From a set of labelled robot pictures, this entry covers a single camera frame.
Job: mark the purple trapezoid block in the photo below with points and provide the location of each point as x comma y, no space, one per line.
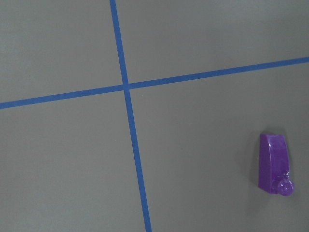
274,168

